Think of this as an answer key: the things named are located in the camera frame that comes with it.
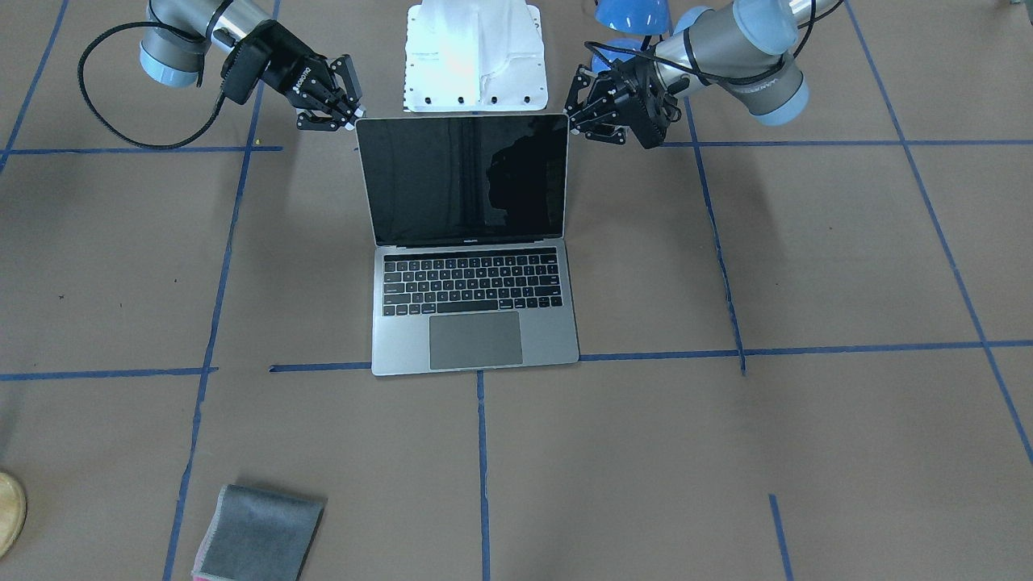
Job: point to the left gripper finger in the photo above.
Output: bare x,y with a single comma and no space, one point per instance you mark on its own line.
605,128
592,92

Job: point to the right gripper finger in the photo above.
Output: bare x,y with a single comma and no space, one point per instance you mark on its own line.
345,93
311,120

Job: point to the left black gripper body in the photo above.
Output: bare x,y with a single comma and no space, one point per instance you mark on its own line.
598,101

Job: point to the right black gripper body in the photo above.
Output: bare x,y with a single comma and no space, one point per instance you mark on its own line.
287,72

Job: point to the grey laptop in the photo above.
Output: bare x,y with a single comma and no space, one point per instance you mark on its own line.
468,215

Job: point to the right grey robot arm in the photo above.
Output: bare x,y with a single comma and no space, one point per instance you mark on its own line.
173,50

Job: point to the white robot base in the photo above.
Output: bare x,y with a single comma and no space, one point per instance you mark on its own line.
474,56

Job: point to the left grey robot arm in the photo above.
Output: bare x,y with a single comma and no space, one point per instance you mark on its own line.
745,48

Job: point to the blue desk lamp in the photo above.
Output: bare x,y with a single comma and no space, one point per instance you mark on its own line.
642,22

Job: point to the grey folded cloth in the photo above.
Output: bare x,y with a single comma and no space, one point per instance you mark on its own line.
257,534

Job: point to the wooden round object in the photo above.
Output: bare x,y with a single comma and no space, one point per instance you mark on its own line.
14,508

